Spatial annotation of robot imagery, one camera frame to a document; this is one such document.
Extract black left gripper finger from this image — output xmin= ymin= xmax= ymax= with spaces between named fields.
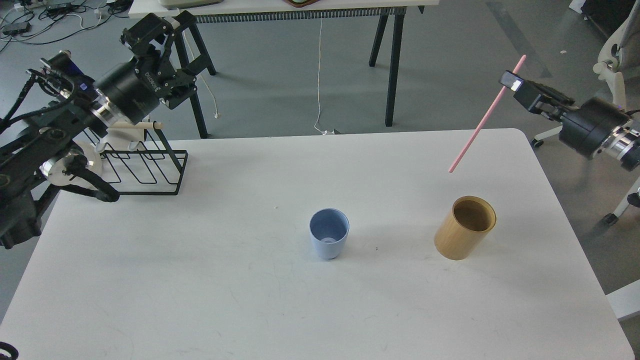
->
xmin=119 ymin=13 xmax=176 ymax=66
xmin=162 ymin=11 xmax=198 ymax=109

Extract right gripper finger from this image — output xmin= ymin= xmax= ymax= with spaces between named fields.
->
xmin=500 ymin=71 xmax=576 ymax=118

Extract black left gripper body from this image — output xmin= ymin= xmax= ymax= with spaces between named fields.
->
xmin=94 ymin=47 xmax=198 ymax=124

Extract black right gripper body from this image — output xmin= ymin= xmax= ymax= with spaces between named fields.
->
xmin=549 ymin=97 xmax=632 ymax=159

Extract pink chopstick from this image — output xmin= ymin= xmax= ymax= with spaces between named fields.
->
xmin=448 ymin=80 xmax=522 ymax=174

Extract blue cup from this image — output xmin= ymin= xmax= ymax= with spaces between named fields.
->
xmin=309 ymin=208 xmax=350 ymax=260

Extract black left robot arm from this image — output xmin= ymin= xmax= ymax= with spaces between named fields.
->
xmin=0 ymin=11 xmax=211 ymax=249

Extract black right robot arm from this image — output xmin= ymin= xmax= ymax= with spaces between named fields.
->
xmin=499 ymin=71 xmax=640 ymax=171

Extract white plate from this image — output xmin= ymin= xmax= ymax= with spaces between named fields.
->
xmin=39 ymin=140 xmax=103 ymax=191

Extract wooden cylindrical holder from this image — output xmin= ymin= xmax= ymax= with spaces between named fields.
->
xmin=433 ymin=195 xmax=498 ymax=261

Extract background table black legs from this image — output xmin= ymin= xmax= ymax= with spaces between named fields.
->
xmin=129 ymin=0 xmax=441 ymax=139

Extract black wire dish rack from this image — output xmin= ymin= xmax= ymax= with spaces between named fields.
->
xmin=74 ymin=121 xmax=189 ymax=196

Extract white looped cable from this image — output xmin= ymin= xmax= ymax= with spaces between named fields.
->
xmin=177 ymin=7 xmax=221 ymax=120

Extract floor cables and adapters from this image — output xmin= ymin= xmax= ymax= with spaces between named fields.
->
xmin=0 ymin=0 xmax=133 ymax=52

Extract white hanging cable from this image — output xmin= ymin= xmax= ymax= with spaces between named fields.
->
xmin=314 ymin=19 xmax=328 ymax=136

